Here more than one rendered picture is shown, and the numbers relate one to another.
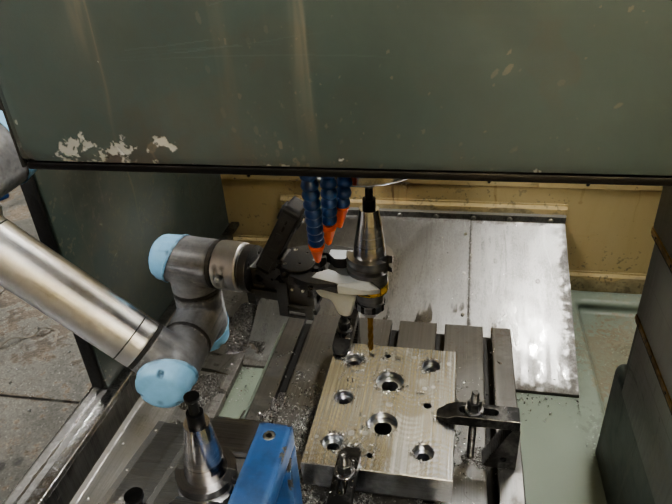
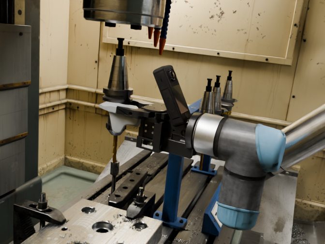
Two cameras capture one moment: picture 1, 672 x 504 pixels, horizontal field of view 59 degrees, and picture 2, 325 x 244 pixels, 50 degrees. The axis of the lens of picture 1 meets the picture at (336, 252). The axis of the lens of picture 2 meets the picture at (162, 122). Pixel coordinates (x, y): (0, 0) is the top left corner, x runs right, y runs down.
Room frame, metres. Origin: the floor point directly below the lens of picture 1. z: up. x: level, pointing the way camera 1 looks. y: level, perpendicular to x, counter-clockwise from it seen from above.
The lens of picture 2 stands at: (1.39, 0.13, 1.44)
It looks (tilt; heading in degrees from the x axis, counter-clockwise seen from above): 14 degrees down; 186
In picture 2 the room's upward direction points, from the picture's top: 6 degrees clockwise
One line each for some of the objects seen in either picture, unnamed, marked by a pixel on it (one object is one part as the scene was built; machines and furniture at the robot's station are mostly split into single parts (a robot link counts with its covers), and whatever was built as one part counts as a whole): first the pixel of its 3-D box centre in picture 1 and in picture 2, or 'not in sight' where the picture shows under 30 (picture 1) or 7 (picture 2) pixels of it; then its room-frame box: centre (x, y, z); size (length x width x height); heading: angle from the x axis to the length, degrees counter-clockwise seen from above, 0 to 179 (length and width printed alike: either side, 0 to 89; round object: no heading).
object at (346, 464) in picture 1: (345, 492); (140, 213); (0.57, 0.01, 0.97); 0.13 x 0.03 x 0.15; 167
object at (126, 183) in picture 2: not in sight; (127, 193); (0.38, -0.06, 0.93); 0.26 x 0.05 x 0.06; 172
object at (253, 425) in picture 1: (227, 436); not in sight; (0.47, 0.14, 1.21); 0.07 x 0.05 x 0.01; 77
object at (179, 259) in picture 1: (190, 261); (250, 146); (0.78, 0.22, 1.26); 0.11 x 0.08 x 0.09; 69
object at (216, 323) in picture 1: (199, 319); (240, 192); (0.76, 0.23, 1.16); 0.11 x 0.08 x 0.11; 171
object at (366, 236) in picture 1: (369, 231); (119, 71); (0.68, -0.05, 1.35); 0.04 x 0.04 x 0.07
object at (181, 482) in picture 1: (207, 476); not in sight; (0.42, 0.15, 1.21); 0.06 x 0.06 x 0.03
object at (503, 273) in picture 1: (407, 305); not in sight; (1.33, -0.19, 0.75); 0.89 x 0.67 x 0.26; 77
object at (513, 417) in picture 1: (477, 426); (40, 221); (0.68, -0.21, 0.97); 0.13 x 0.03 x 0.15; 77
